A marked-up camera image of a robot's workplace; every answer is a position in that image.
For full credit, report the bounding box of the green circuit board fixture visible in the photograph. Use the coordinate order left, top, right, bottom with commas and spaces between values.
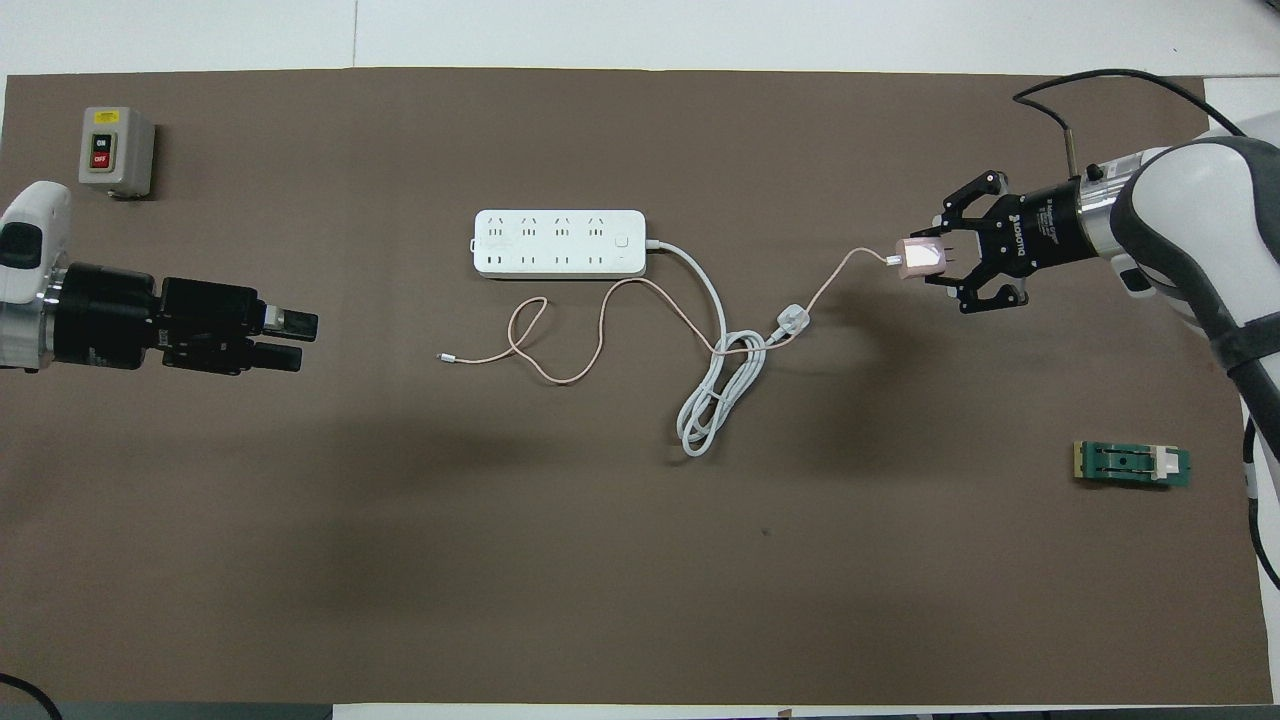
1073, 440, 1193, 490

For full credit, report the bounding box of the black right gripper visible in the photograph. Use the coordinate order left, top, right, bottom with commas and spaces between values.
924, 169, 1097, 317

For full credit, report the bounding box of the white power strip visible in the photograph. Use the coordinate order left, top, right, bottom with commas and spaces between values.
470, 208, 648, 281

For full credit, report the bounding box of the brown table mat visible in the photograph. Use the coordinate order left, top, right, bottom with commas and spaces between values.
0, 66, 1273, 706

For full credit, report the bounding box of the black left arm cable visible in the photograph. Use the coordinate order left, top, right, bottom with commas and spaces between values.
0, 672, 63, 720

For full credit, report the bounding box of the pink charging cable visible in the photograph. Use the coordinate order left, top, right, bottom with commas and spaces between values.
437, 248, 903, 386

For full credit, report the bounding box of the white power cord with plug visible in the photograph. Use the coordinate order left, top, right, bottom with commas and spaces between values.
645, 238, 813, 459

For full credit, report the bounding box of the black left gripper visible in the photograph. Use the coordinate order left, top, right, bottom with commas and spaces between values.
41, 263, 320, 376

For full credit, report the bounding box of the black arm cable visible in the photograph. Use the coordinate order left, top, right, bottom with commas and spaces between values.
1012, 67, 1280, 591
0, 672, 63, 720

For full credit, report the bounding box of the pink USB charger adapter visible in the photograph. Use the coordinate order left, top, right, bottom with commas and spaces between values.
897, 236, 977, 280

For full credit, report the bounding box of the grey on-off switch box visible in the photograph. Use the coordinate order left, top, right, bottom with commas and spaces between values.
78, 105, 158, 201

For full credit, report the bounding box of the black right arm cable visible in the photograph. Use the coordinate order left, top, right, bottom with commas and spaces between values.
1012, 67, 1280, 591

